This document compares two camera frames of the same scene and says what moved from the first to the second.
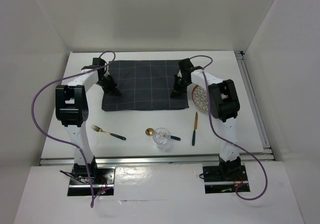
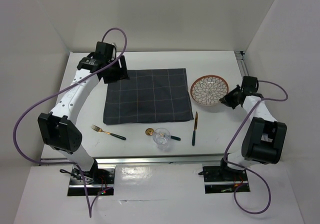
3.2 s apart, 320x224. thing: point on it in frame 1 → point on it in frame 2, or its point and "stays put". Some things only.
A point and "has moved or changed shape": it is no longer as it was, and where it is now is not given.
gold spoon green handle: (149, 132) stays put
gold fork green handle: (100, 130) stays put
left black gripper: (112, 89) → (120, 74)
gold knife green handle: (193, 137) stays put
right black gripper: (178, 91) → (226, 99)
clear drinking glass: (161, 136) stays put
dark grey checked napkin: (144, 85) has moved or changed shape
